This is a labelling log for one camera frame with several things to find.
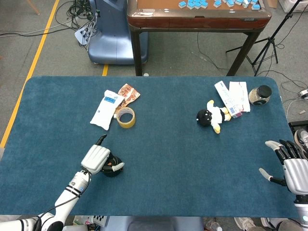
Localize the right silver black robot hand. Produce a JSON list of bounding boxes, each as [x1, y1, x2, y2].
[[258, 139, 308, 194]]

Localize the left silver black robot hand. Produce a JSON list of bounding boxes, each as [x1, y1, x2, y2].
[[80, 134, 125, 175]]

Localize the black teapot with orange knob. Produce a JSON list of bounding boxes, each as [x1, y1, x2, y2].
[[100, 155, 125, 178]]

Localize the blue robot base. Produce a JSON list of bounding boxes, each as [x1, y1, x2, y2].
[[88, 0, 149, 65]]

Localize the yellow tape roll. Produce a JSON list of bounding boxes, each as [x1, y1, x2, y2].
[[115, 107, 137, 129]]

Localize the grey sneaker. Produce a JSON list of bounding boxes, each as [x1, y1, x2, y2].
[[294, 129, 308, 159]]

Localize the white plastic pack blue label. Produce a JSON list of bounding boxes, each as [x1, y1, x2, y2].
[[90, 90, 125, 131]]

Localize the grey trouser leg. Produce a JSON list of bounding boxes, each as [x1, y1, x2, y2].
[[274, 218, 308, 231]]

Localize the grey white shoe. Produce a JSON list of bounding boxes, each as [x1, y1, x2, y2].
[[261, 218, 277, 229], [234, 217, 262, 231]]

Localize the checkerboard calibration card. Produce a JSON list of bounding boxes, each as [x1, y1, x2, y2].
[[92, 215, 108, 228]]

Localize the blue felt table cover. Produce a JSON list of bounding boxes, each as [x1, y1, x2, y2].
[[0, 76, 308, 218]]

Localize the orange snack packet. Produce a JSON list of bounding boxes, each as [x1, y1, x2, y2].
[[117, 83, 141, 107]]

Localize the glass jar black lid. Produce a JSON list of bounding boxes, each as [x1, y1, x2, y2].
[[248, 85, 272, 106]]

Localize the grey robot torso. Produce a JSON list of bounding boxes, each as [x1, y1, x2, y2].
[[101, 216, 204, 231]]

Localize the clear plastic bottle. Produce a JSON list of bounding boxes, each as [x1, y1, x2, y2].
[[204, 218, 223, 231]]

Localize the white paper package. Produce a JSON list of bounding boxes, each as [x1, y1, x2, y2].
[[228, 81, 251, 113]]

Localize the long white box purple end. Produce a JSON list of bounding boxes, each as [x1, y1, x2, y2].
[[214, 81, 243, 119]]

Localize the black white plush toy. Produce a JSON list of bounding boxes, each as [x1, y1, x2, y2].
[[196, 100, 233, 135]]

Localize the white power strip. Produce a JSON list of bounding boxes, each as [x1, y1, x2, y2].
[[74, 23, 97, 46]]

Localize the black tripod stand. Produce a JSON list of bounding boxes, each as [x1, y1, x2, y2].
[[225, 0, 303, 77]]

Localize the white chair wooden legs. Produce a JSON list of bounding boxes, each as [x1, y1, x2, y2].
[[26, 0, 40, 15]]

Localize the brown mahjong table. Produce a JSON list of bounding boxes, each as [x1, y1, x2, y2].
[[127, 0, 270, 77]]

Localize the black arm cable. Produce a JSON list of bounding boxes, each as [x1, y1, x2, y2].
[[36, 169, 92, 223]]

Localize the thin black floor cable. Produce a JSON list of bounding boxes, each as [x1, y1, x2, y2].
[[196, 32, 229, 71]]

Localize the black floor cable tangle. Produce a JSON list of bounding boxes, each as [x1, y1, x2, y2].
[[55, 0, 97, 29]]

